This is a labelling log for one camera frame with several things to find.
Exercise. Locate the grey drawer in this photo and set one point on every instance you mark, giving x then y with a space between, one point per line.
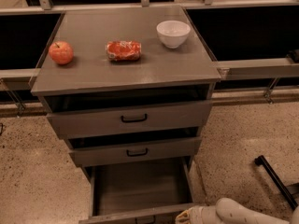
142 151
129 119
143 192

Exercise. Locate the black metal bar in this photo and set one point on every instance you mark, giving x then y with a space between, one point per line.
289 191

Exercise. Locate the grey bottom drawer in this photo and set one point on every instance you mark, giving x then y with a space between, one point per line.
143 192

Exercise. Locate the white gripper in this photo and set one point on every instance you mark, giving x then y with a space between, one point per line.
196 216

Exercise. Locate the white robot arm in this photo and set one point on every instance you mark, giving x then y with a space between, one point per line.
228 211

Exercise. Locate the grey top drawer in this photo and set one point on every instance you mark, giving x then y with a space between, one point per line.
129 119

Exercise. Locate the white bowl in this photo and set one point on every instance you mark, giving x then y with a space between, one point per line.
173 33

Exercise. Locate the grey middle drawer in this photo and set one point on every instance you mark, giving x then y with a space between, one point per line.
142 151

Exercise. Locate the grey drawer cabinet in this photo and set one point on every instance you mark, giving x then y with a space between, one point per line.
92 81

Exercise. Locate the red apple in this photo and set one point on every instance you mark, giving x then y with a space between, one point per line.
61 52

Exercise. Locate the metal railing frame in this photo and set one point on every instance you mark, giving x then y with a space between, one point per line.
253 11

